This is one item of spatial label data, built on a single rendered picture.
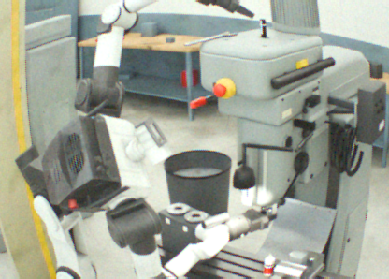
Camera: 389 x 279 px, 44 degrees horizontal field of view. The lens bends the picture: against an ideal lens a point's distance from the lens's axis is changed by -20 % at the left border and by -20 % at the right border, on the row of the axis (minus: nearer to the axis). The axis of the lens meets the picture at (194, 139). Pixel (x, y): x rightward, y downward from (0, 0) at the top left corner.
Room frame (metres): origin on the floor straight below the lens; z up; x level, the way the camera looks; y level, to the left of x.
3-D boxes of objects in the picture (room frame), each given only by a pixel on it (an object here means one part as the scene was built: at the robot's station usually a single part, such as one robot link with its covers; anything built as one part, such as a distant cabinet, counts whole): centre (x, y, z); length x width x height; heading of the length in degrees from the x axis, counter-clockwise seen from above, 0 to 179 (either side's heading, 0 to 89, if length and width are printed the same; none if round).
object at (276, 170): (1.80, -0.25, 1.47); 0.21 x 0.19 x 0.32; 50
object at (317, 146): (1.95, -0.37, 1.47); 0.24 x 0.19 x 0.26; 50
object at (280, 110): (1.83, -0.27, 1.68); 0.34 x 0.24 x 0.10; 140
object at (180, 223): (2.02, 0.04, 1.06); 0.22 x 0.12 x 0.20; 43
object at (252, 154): (1.71, -0.17, 1.45); 0.04 x 0.04 x 0.21; 50
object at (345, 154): (1.87, -0.57, 1.45); 0.18 x 0.16 x 0.21; 140
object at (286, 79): (1.73, -0.38, 1.79); 0.45 x 0.04 x 0.04; 140
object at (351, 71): (2.18, -0.57, 1.66); 0.80 x 0.23 x 0.20; 140
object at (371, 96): (1.81, -0.69, 1.62); 0.20 x 0.09 x 0.21; 140
